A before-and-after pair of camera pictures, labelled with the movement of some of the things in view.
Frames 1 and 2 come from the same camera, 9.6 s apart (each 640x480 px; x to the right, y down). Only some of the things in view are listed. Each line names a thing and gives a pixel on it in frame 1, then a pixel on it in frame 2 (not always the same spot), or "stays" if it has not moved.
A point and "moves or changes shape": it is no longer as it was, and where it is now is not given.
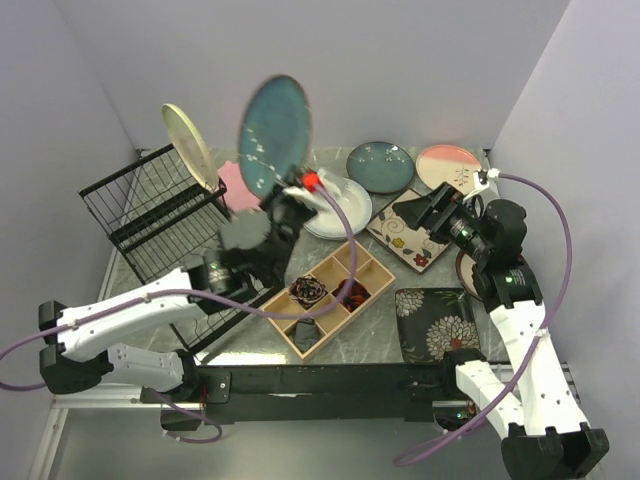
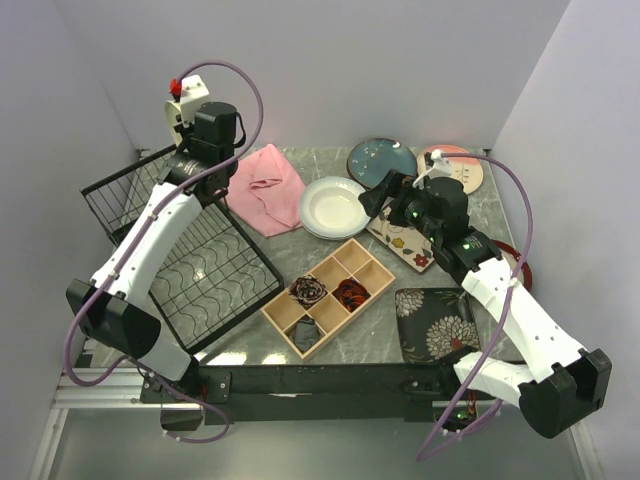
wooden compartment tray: [323, 290] stays
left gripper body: [286, 213] -> [189, 143]
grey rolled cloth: [306, 333] stays
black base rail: [322, 393] stays
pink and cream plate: [451, 164] stays
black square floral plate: [433, 322] stays
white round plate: [330, 223] stays
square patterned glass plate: [415, 247] stays
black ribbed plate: [464, 268] moves or changes shape
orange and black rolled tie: [355, 295] stays
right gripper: [416, 211] -> [397, 184]
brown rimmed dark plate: [276, 134] -> [371, 160]
